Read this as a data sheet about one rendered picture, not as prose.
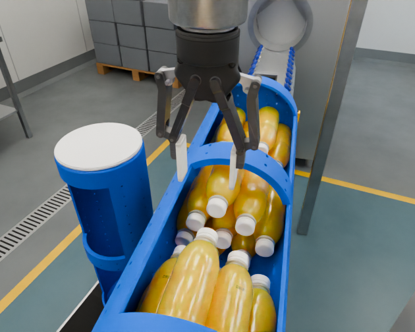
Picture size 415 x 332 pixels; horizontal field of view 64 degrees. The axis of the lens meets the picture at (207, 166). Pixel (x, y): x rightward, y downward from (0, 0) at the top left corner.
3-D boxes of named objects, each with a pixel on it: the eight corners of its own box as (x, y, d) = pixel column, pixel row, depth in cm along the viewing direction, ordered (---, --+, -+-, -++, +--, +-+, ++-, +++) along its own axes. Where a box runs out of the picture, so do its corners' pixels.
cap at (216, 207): (208, 208, 68) (206, 215, 67) (208, 194, 66) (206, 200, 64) (227, 211, 67) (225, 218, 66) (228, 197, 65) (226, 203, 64)
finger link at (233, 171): (234, 140, 48) (239, 141, 48) (232, 178, 52) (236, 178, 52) (230, 151, 46) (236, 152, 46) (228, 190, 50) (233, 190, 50)
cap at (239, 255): (222, 268, 60) (224, 260, 62) (241, 277, 60) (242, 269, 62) (231, 257, 58) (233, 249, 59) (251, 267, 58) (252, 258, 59)
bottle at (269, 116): (252, 117, 106) (243, 148, 92) (266, 102, 102) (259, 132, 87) (269, 130, 107) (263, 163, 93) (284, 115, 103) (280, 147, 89)
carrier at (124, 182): (116, 269, 173) (95, 322, 151) (77, 122, 121) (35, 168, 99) (169, 275, 171) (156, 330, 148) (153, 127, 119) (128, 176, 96)
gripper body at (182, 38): (249, 18, 40) (244, 90, 46) (182, 14, 42) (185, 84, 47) (238, 35, 34) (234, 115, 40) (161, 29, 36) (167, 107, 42)
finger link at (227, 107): (213, 70, 43) (223, 67, 43) (241, 141, 49) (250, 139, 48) (206, 82, 40) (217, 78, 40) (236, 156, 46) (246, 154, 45)
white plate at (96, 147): (77, 120, 120) (78, 122, 121) (36, 165, 98) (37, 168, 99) (151, 124, 118) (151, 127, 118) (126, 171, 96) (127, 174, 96)
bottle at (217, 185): (219, 162, 84) (201, 213, 69) (220, 138, 79) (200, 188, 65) (247, 166, 82) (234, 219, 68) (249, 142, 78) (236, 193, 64)
